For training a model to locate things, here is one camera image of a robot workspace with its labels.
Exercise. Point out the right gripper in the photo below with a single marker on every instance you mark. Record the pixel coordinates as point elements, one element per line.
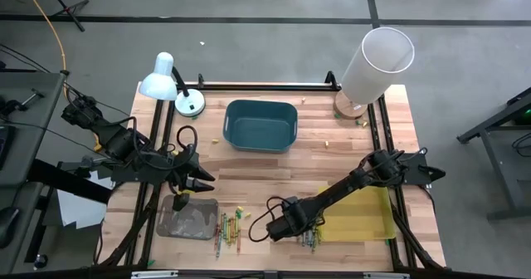
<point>286,228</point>

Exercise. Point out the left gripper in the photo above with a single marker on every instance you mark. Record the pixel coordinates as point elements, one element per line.
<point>182,164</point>

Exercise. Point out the red-orange crayon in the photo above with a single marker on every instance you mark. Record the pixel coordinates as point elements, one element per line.
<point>239,241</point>

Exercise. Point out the long yellow-green crayon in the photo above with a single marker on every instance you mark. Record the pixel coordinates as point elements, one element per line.
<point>236,225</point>

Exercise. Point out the yellow crayon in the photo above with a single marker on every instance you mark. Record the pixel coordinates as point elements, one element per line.
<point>234,229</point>

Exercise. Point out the orange crayon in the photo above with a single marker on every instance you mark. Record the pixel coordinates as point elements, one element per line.
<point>232,230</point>
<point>216,235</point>

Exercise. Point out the teal plastic bin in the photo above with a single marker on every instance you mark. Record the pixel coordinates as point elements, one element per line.
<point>259,131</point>

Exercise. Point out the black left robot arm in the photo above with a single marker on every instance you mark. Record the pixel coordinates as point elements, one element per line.
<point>124,142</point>

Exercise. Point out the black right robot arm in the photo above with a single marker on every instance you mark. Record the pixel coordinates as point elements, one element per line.
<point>344,185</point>

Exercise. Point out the clear grey plastic tray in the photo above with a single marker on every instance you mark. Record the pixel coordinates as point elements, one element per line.
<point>195,225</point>

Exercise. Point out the yellow plastic tray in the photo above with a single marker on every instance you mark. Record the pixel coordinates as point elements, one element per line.
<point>365,216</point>

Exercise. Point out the white gooseneck desk lamp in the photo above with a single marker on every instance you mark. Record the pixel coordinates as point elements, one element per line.
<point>159,84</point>

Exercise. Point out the grey metal clamp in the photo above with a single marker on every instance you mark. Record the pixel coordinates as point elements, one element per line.
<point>86,162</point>

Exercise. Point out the white paper sheet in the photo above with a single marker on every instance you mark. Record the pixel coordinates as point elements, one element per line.
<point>79,210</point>

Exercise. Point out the black desk leg bar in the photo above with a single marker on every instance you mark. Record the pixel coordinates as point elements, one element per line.
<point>70,182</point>

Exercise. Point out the grey desk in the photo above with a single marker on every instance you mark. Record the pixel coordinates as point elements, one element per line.
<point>29,146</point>

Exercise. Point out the small black caster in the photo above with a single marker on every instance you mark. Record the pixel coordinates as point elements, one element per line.
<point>40,261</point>

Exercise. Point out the white cylinder shade lamp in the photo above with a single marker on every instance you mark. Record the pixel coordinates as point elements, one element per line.
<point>373,71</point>

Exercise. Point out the black computer mouse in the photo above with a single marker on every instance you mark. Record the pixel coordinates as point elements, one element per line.
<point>8,227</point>

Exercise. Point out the black keyboard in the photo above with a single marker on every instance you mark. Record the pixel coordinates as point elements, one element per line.
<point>5,146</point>

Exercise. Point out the black clamp tool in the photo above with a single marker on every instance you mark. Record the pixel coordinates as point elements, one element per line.
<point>12,104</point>

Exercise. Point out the black tripod stand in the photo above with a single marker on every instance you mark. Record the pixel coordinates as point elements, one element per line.
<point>66,10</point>

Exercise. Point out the black device green light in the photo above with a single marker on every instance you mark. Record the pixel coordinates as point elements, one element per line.
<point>527,115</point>

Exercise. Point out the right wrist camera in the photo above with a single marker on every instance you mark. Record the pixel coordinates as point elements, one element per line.
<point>294,211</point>

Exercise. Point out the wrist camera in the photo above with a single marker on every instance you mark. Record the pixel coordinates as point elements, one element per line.
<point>180,202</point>
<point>294,211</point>

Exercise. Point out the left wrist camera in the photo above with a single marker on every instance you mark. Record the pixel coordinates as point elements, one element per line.
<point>180,202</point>

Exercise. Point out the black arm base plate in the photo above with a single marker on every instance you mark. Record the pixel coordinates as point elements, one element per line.
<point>124,175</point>
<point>423,173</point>

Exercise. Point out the silver metal bracket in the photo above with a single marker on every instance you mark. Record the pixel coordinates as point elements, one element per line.
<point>153,275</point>
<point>386,275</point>

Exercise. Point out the black aluminium table frame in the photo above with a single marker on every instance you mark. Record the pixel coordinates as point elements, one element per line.
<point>307,87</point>

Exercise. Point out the black side table frame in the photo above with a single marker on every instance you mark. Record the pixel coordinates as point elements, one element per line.
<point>473,133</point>

